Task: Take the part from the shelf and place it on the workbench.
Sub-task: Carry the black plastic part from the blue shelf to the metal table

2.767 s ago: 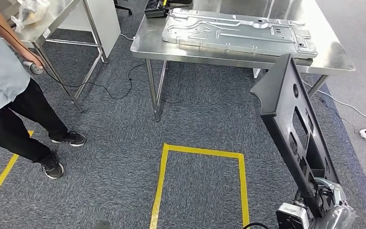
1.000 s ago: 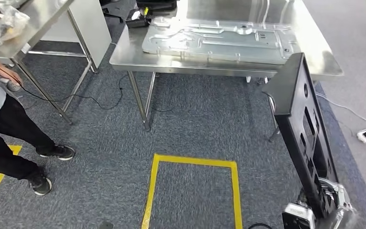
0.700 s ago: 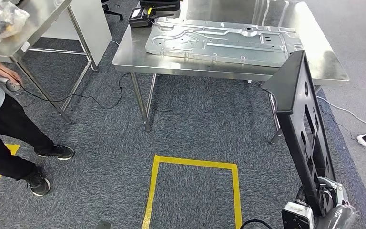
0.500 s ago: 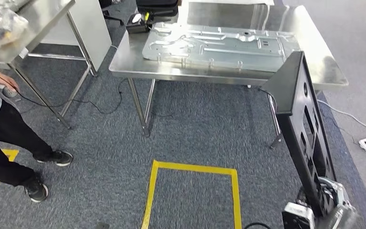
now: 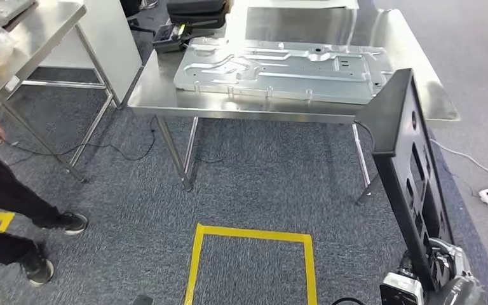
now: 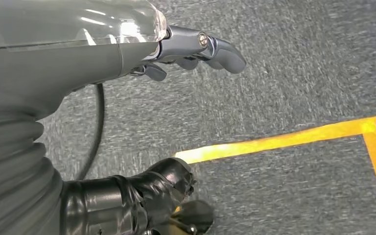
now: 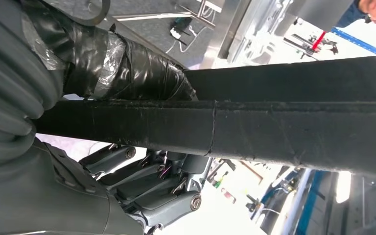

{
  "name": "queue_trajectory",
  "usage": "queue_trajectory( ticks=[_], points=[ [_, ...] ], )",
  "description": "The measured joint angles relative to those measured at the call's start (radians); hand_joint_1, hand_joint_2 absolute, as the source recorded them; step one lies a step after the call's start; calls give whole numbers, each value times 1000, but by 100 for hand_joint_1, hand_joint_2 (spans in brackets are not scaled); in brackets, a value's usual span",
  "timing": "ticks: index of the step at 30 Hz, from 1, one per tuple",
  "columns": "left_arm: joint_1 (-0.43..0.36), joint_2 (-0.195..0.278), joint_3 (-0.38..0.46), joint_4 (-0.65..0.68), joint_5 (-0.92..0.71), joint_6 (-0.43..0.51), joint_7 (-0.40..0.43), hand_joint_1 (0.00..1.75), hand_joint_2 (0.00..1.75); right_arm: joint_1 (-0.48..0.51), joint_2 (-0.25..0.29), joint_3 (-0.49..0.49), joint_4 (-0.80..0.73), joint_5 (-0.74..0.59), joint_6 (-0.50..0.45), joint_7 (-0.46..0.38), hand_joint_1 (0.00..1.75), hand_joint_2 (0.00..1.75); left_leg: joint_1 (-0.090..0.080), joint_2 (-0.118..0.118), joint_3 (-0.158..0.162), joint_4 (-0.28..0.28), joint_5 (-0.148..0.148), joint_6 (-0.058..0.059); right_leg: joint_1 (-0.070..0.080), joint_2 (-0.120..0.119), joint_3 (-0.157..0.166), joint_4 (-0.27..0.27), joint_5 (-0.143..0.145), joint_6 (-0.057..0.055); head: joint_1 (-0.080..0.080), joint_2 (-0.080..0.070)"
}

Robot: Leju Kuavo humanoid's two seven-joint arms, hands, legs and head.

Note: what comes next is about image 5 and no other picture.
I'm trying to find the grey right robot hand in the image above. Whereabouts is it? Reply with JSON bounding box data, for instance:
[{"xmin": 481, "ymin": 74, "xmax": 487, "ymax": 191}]
[{"xmin": 424, "ymin": 238, "xmax": 485, "ymax": 305}]

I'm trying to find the black plastic plate part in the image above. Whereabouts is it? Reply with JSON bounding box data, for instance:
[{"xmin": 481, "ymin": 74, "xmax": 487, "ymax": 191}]
[{"xmin": 353, "ymin": 68, "xmax": 456, "ymax": 294}]

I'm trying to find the stainless steel workbench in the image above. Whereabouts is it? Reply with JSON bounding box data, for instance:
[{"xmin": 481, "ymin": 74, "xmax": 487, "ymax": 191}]
[{"xmin": 126, "ymin": 7, "xmax": 461, "ymax": 207}]

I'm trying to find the person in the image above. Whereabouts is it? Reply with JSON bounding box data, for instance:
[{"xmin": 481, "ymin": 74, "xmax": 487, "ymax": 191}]
[{"xmin": 0, "ymin": 113, "xmax": 90, "ymax": 288}]

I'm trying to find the stainless steel side table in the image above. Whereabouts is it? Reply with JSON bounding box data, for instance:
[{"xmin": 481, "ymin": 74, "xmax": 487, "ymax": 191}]
[{"xmin": 0, "ymin": 0, "xmax": 121, "ymax": 184}]

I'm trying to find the grey metal tray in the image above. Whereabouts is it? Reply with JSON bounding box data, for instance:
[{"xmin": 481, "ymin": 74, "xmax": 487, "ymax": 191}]
[{"xmin": 0, "ymin": 0, "xmax": 39, "ymax": 27}]

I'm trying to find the white cabinet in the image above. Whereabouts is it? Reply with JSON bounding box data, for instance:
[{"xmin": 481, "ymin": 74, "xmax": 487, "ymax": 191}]
[{"xmin": 37, "ymin": 0, "xmax": 144, "ymax": 106}]

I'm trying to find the black controller with antenna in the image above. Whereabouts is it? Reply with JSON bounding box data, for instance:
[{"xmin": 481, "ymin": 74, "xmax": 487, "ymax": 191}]
[{"xmin": 152, "ymin": 18, "xmax": 220, "ymax": 54}]

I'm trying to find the yellow floor tape square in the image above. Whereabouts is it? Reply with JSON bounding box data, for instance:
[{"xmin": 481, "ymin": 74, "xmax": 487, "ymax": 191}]
[{"xmin": 184, "ymin": 223, "xmax": 318, "ymax": 305}]

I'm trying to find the black zip case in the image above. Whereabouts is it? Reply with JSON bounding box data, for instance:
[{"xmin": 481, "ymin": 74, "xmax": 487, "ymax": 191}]
[{"xmin": 166, "ymin": 0, "xmax": 229, "ymax": 29}]

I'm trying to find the stamped sheet metal panel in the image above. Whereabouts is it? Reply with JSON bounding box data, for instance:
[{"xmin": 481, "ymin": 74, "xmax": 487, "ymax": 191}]
[{"xmin": 173, "ymin": 37, "xmax": 395, "ymax": 105}]

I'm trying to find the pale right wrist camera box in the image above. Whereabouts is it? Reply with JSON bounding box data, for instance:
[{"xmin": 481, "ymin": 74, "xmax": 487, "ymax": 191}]
[{"xmin": 379, "ymin": 272, "xmax": 425, "ymax": 305}]

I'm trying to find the thin black floor cable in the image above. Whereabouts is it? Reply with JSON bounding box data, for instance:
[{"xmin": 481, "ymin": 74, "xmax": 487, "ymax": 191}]
[{"xmin": 0, "ymin": 116, "xmax": 159, "ymax": 163}]

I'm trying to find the white power cable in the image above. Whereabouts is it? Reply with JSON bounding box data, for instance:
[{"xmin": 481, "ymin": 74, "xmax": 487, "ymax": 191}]
[{"xmin": 430, "ymin": 139, "xmax": 488, "ymax": 189}]

